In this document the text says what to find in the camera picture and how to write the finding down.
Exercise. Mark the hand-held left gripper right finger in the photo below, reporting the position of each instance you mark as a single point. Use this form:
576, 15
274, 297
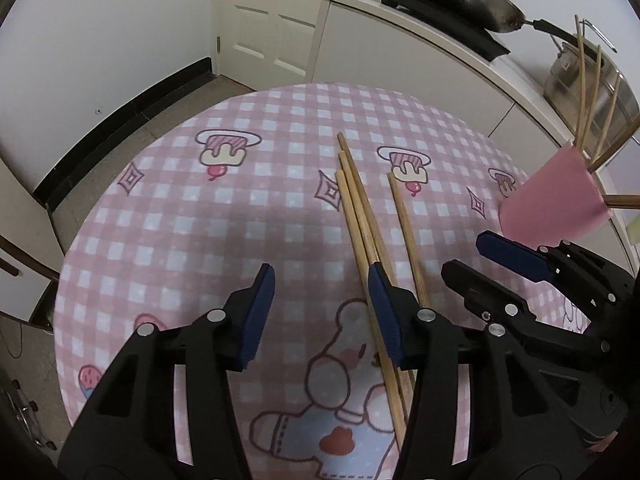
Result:
385, 310

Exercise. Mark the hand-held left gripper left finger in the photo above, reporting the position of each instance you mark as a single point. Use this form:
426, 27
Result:
257, 310

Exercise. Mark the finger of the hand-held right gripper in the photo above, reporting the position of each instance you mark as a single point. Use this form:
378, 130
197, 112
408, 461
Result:
480, 290
515, 256

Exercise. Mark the pink cylindrical cup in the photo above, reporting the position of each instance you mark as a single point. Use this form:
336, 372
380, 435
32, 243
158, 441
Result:
550, 195

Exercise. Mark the pink checked cartoon tablecloth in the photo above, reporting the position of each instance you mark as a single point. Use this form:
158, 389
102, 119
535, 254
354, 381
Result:
200, 240

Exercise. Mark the stainless steel steamer pot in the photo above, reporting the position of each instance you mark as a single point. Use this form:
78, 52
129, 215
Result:
565, 85

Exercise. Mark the white counter cabinet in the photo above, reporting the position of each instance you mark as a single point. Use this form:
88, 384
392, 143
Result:
400, 60

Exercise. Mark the black induction cooktop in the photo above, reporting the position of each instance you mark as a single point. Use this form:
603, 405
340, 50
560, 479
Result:
450, 25

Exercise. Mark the cream panelled door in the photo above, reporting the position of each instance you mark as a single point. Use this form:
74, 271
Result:
270, 20

